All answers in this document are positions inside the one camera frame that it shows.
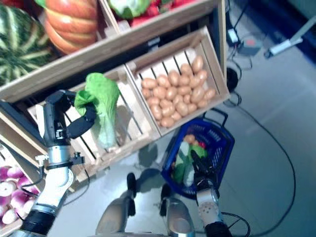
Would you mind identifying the white power adapter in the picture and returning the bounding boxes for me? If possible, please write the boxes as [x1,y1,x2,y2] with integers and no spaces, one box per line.
[227,28,239,42]

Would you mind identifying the green striped pumpkin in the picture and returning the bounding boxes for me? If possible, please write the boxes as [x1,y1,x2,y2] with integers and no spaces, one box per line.
[0,4,56,87]

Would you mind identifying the wide wooden slat crate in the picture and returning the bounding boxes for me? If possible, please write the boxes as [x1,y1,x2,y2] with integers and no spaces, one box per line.
[0,23,129,103]

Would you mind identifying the silver robot left leg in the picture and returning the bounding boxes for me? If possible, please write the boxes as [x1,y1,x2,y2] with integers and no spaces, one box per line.
[95,172,138,237]

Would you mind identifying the orange pumpkin with green stem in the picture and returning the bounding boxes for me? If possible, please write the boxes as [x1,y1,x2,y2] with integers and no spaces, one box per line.
[34,0,99,55]

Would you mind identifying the purple white toy turnip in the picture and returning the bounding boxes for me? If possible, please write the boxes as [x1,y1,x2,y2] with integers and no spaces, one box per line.
[1,209,19,224]
[0,181,18,198]

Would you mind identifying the wooden framed display shelf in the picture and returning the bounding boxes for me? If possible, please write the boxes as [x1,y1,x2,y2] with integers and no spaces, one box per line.
[0,0,228,193]

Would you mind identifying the black round floor object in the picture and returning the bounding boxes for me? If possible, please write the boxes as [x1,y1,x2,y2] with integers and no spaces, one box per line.
[226,67,239,90]

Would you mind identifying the grey box with red button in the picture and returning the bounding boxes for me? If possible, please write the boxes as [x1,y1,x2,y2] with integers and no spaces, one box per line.
[238,37,262,56]

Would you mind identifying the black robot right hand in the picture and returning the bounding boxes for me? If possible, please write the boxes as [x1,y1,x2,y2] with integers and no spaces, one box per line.
[190,149,220,192]

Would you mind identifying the white toy cauliflower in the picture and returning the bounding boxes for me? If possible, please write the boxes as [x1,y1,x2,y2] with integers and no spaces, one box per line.
[107,0,152,20]

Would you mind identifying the white office desk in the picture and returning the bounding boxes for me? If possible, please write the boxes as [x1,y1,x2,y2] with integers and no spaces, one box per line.
[263,17,316,59]

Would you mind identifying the blue plastic shopping basket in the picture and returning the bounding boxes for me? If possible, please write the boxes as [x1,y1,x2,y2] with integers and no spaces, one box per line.
[160,108,235,198]

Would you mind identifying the long black floor cable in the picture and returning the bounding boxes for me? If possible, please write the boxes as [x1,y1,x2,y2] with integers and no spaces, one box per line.
[229,97,297,237]

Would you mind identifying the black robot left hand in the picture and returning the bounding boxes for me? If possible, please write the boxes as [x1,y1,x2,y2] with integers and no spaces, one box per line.
[36,89,98,149]

